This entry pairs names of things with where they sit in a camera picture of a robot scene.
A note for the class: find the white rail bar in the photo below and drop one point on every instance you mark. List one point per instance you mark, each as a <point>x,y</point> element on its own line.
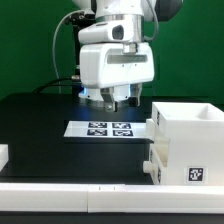
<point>3,155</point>
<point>111,198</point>

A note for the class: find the white front rail bar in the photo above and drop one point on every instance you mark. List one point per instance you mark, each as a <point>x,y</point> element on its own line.
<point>111,198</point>

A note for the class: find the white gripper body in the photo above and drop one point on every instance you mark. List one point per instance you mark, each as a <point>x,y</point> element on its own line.
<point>106,65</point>

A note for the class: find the white drawer with knob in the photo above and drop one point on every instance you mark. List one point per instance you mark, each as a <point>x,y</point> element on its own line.
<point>156,165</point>

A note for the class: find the black camera on stand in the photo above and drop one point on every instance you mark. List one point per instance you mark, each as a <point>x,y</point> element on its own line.
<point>78,19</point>

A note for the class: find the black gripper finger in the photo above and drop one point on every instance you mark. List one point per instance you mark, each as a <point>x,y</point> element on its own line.
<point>134,100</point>
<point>109,102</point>

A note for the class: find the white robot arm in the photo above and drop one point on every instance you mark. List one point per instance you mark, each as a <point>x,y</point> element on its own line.
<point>131,14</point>

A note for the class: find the white left rail bar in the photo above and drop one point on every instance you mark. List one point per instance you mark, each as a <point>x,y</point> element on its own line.
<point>3,155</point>

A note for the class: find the fiducial marker sheet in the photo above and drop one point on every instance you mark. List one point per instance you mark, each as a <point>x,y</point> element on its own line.
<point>100,129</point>

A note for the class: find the white drawer cabinet housing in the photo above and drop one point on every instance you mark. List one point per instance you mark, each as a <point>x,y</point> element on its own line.
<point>194,133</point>

